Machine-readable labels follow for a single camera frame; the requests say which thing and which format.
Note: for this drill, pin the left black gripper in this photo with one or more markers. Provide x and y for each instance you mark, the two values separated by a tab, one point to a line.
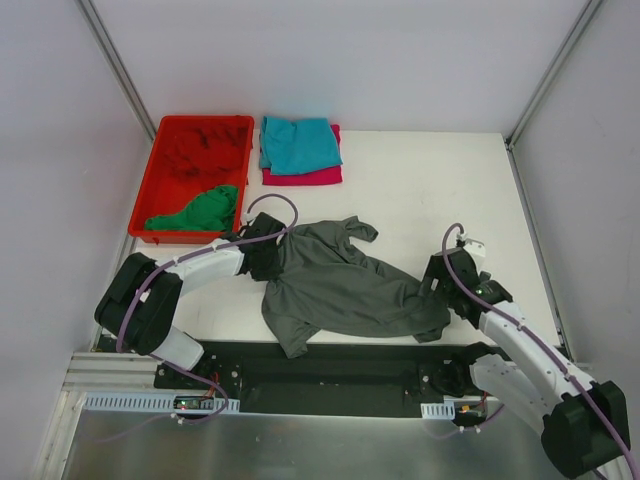
270	257

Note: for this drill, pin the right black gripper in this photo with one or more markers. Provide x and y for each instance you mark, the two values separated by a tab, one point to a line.
439	279

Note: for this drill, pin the grey t shirt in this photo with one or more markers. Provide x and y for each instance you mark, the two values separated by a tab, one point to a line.
328	284

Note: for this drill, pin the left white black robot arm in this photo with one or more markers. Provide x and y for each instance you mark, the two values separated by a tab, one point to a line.
139	305

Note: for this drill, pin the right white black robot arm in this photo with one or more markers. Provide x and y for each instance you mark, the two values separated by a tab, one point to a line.
582	424

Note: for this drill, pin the green t shirt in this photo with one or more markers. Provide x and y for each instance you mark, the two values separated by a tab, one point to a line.
211	211

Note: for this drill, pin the folded magenta t shirt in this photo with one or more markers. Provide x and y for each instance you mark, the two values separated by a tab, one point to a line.
329	176

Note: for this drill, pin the folded teal t shirt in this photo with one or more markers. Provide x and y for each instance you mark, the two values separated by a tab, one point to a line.
297	147

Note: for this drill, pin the red t shirt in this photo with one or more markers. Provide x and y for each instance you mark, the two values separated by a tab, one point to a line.
209	150

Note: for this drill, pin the red plastic bin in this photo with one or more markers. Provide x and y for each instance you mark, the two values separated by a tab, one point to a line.
163	193

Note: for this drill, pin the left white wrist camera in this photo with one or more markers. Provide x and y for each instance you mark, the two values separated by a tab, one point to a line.
248	218

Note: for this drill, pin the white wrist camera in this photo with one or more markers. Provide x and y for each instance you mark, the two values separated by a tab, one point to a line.
248	218
475	248

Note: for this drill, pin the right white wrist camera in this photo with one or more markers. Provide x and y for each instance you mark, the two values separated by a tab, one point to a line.
475	248

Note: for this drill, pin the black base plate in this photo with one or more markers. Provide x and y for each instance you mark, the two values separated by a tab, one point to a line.
355	380

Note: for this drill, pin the right aluminium rail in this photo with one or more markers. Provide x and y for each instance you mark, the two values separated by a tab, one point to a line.
540	257

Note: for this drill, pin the right white cable duct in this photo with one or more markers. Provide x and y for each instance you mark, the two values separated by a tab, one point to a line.
438	411

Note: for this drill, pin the white cable duct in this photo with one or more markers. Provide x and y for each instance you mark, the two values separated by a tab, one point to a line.
159	403
438	411

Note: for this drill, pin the right aluminium frame post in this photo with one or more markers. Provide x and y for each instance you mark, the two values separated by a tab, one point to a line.
587	14

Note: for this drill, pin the aluminium frame post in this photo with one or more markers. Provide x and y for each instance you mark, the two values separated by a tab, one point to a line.
587	14
105	43

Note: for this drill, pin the left white cable duct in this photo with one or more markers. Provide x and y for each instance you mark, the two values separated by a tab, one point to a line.
159	403

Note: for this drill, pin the left aluminium frame post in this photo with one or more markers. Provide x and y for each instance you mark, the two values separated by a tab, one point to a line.
105	43

